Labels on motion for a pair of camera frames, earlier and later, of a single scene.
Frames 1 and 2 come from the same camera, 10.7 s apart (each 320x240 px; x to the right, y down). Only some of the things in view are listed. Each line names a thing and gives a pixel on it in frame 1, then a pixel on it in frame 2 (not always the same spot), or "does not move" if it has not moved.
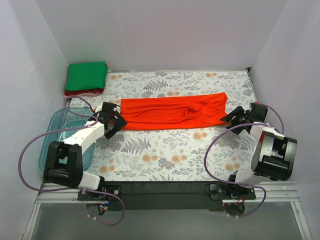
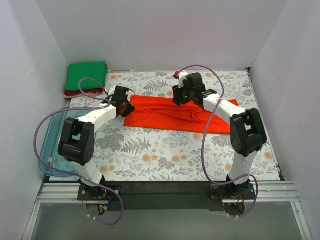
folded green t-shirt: [86, 75] does not move
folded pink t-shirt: [85, 95] does not move
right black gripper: [239, 117] -> [176, 95]
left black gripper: [114, 122] -> [127, 109]
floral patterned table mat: [174, 155] does not move
